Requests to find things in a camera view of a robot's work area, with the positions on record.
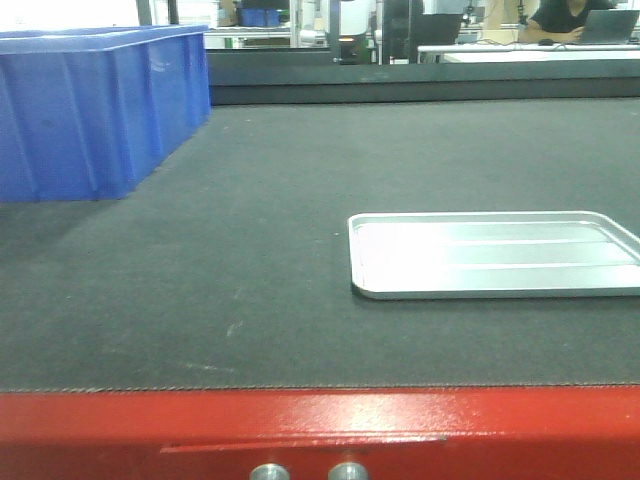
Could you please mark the black conveyor belt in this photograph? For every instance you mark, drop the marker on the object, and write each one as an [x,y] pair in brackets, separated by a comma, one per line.
[228,266]

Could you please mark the blue bin on conveyor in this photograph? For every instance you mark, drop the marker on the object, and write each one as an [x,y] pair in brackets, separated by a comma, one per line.
[87,114]

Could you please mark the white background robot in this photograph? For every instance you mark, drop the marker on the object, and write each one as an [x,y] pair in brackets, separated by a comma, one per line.
[354,32]

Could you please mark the silver metal tray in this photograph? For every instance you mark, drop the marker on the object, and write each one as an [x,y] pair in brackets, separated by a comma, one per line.
[473,255]

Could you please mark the black office chair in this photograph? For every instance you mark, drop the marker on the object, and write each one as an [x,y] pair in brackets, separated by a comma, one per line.
[407,25]

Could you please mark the right silver bolt head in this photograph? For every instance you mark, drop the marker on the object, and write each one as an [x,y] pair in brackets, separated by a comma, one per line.
[348,471]

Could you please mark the silver bolt head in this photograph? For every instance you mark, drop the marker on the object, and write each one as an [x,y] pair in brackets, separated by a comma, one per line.
[348,471]
[269,471]

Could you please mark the left silver bolt head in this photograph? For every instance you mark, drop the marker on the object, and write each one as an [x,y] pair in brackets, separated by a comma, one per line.
[269,471]

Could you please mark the person in black shirt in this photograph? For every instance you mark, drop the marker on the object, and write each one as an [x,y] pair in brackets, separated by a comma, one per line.
[560,21]

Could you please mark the white background table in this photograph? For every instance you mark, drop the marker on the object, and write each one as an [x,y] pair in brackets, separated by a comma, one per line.
[518,52]

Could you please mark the grey laptop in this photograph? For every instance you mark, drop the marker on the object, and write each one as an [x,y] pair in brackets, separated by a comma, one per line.
[609,27]

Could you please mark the red conveyor frame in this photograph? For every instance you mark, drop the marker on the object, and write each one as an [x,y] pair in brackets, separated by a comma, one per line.
[422,433]

